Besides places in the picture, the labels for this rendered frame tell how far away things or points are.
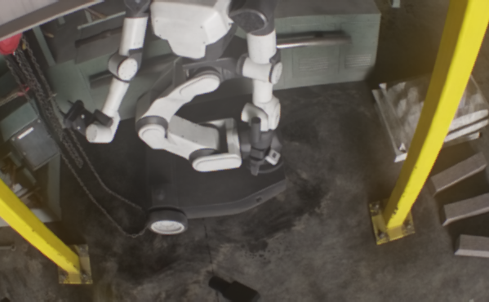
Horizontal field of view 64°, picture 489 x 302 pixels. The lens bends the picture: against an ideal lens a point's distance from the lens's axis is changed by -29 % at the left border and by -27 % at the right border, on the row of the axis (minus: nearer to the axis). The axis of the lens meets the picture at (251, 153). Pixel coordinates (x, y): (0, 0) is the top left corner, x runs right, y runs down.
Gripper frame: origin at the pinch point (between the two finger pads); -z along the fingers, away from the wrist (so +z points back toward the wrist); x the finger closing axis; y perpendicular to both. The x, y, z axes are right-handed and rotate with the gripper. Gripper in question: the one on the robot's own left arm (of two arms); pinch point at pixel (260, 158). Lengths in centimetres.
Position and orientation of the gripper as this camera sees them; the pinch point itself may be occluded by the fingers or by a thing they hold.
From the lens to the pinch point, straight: 204.8
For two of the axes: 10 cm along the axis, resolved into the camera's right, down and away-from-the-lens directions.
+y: 9.3, 2.9, -2.3
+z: 0.1, -6.4, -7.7
